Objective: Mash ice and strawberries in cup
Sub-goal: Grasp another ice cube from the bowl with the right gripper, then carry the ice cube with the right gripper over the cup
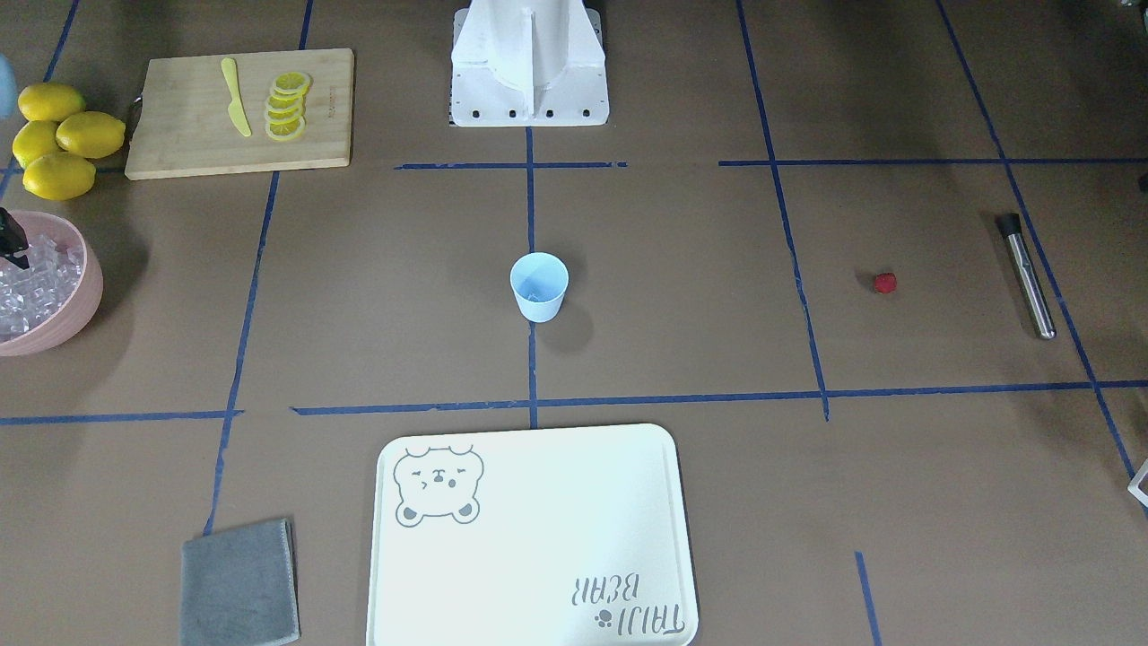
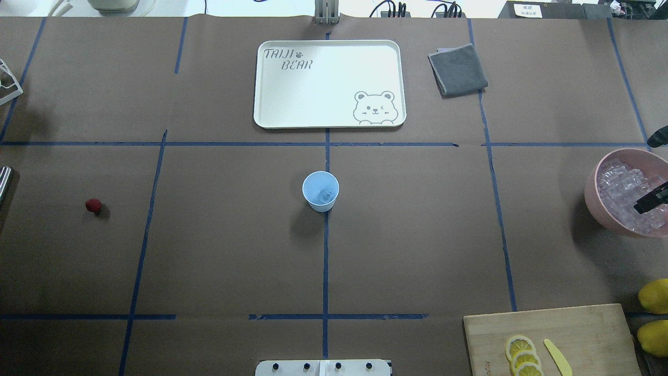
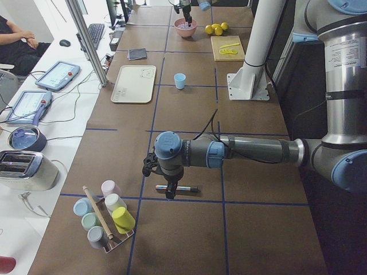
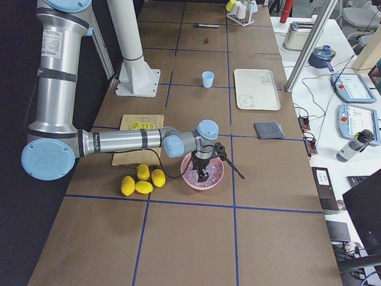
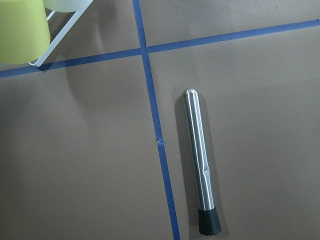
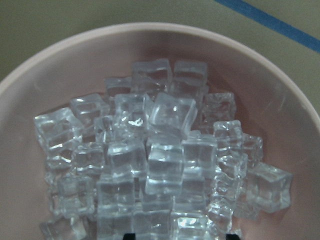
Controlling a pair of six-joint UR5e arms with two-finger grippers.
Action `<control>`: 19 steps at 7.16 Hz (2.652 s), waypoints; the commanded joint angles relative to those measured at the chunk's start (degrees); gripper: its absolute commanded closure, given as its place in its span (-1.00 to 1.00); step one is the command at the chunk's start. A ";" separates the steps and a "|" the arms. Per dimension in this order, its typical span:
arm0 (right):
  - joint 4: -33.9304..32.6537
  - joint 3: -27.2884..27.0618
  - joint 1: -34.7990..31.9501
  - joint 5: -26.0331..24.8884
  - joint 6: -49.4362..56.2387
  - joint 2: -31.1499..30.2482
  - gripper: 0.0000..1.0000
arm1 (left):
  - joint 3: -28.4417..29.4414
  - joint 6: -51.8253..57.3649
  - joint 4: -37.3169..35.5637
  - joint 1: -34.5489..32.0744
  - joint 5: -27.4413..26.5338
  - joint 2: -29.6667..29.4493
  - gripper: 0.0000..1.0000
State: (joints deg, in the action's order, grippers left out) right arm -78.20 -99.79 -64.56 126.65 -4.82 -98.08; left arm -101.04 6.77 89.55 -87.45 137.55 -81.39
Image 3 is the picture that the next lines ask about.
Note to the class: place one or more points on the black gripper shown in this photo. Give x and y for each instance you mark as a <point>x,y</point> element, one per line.
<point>185,3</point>
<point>172,177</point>

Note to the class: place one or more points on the yellow plastic knife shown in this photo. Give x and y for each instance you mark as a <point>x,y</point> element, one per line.
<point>229,45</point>

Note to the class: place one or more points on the pink cup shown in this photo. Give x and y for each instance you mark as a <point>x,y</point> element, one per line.
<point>110,187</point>

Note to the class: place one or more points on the black box with label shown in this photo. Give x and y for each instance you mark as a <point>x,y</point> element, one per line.
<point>115,38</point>

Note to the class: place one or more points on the teach pendant tablet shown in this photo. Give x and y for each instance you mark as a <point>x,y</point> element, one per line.
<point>30,107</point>
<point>58,76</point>

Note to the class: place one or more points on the white toaster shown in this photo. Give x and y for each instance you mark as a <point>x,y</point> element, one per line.
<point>27,170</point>

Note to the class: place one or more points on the grey cup on rack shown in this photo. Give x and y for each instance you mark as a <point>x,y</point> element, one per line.
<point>97,237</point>

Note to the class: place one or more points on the green cup on rack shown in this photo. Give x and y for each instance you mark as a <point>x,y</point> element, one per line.
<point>90,220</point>

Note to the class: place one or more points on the lime green cup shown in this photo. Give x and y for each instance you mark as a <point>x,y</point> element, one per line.
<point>123,220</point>

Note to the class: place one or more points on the black computer mouse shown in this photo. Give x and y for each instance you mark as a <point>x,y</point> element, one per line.
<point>64,43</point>

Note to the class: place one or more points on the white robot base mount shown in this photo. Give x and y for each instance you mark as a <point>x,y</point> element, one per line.
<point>249,83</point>

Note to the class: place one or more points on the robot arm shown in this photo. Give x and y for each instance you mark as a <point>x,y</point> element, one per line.
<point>204,5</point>
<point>340,155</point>

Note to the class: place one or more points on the steel muddler with black tip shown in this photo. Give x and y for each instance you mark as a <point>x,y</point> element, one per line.
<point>192,189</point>

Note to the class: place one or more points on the grey folded cloth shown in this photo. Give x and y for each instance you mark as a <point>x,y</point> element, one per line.
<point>137,54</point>

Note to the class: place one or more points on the white cup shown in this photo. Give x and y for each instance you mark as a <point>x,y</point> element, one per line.
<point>113,202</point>

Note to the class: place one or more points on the light blue cup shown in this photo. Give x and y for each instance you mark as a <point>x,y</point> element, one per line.
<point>180,80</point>

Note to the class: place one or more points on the seated person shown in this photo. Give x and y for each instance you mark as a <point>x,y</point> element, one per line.
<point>20,48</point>

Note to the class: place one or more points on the aluminium frame post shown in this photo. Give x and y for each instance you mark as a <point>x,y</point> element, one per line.
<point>78,18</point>

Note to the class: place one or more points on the pink bowl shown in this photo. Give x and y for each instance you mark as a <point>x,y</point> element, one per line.
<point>185,33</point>

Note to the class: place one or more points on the wooden cutting board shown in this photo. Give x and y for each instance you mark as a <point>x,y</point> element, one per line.
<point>218,41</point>

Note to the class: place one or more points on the blue pot with lid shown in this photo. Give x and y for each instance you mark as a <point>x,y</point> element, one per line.
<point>27,138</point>

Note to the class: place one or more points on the blue cup on rack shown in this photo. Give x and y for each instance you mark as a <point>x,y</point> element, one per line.
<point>82,207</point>

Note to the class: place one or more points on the white bear serving tray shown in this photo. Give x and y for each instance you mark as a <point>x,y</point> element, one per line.
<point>134,84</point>

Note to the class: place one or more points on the whole yellow lemon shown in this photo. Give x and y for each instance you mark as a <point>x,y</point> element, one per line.
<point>208,29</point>
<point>224,26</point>
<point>218,31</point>
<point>215,25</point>

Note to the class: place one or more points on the black keyboard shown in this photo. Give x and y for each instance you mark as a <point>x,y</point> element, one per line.
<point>96,31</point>

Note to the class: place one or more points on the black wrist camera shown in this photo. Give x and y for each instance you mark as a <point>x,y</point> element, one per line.
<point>150,163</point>

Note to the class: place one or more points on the white wire cup rack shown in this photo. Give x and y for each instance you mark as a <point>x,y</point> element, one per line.
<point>115,239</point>

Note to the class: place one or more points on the pile of ice cubes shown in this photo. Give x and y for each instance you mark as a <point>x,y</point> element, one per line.
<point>184,25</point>

